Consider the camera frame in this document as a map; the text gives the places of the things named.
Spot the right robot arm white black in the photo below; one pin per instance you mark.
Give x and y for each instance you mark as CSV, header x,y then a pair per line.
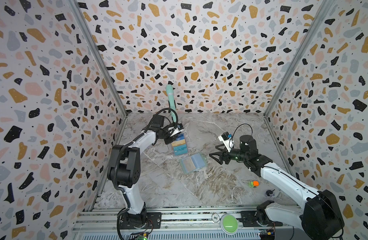
x,y
316,212

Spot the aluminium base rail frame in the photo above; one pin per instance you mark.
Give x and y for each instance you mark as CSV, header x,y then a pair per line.
x,y
181,223

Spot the mint green microphone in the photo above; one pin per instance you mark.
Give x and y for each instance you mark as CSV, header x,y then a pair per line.
x,y
172,103

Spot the small black knob object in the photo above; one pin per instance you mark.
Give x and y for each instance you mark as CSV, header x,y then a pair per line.
x,y
270,193

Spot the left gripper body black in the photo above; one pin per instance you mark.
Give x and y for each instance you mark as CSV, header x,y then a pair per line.
x,y
166,135

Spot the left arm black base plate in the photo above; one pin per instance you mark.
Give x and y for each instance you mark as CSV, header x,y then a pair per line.
x,y
151,220

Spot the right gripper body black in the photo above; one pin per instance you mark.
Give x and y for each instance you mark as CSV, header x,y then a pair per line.
x,y
227,154

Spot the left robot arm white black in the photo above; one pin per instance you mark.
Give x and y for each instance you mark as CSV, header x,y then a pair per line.
x,y
124,168

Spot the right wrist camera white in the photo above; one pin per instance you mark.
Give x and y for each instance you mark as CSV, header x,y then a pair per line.
x,y
226,139

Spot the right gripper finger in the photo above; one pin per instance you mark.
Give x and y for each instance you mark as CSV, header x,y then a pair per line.
x,y
221,159
221,150

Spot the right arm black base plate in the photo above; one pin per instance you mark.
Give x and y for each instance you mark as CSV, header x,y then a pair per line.
x,y
249,219

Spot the yellow VIP card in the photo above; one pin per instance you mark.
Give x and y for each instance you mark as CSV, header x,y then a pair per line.
x,y
178,143

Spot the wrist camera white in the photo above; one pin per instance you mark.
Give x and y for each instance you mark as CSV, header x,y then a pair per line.
x,y
170,130
226,139

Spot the small orange green toy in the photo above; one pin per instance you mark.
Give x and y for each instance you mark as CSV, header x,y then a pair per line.
x,y
253,184

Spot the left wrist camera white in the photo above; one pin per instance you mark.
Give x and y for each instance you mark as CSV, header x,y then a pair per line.
x,y
170,130

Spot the green round push button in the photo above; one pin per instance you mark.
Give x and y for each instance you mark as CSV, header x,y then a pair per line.
x,y
229,224

